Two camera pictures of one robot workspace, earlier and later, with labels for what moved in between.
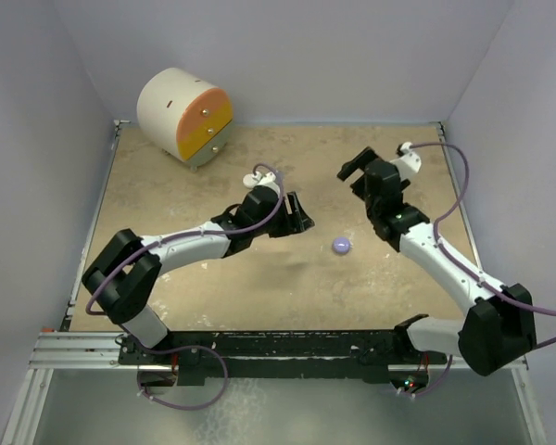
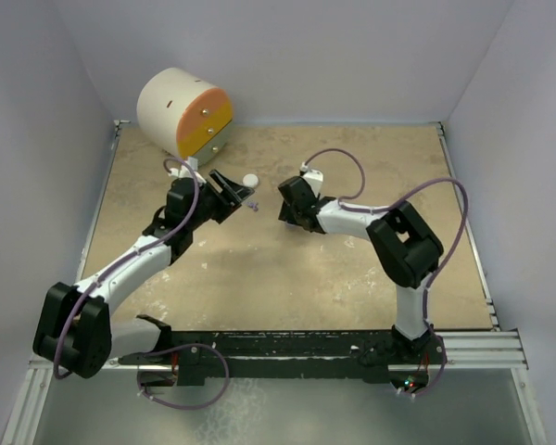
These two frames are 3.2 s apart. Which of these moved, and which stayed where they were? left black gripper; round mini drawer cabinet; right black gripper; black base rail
Moved: left black gripper; right black gripper
Stayed: round mini drawer cabinet; black base rail
